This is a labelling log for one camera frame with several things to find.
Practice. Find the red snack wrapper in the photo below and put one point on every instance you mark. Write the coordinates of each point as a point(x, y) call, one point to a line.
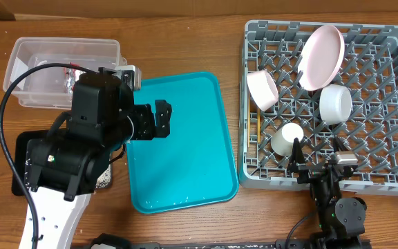
point(71, 76)

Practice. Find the black plastic tray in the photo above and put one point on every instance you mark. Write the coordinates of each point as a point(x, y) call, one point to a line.
point(17, 166)

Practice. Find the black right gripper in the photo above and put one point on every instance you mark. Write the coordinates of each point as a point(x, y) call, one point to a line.
point(308, 172)

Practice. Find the white bowl with leftovers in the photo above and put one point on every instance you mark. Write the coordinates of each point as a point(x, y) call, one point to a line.
point(263, 89)

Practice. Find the white plastic cup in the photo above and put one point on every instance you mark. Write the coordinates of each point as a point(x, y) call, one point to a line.
point(282, 141)

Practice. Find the spilled white rice pile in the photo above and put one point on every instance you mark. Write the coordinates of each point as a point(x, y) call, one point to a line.
point(105, 179)

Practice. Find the clear plastic bin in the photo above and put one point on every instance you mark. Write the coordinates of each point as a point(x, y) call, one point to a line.
point(47, 88)

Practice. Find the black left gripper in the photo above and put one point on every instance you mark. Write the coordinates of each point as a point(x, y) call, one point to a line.
point(146, 128)

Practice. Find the white round plate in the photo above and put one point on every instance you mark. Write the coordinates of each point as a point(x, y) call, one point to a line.
point(321, 58)

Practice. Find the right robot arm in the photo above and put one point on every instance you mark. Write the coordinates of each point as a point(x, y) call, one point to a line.
point(341, 219)

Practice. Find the grey dishwasher rack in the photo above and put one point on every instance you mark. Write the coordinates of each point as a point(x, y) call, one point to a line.
point(369, 70)

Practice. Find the teal serving tray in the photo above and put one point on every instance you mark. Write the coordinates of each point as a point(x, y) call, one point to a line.
point(194, 165)

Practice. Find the white bowl in rack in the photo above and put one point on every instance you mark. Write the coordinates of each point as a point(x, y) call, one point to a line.
point(335, 104)

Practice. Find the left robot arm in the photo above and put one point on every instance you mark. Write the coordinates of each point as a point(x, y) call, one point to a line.
point(100, 115)

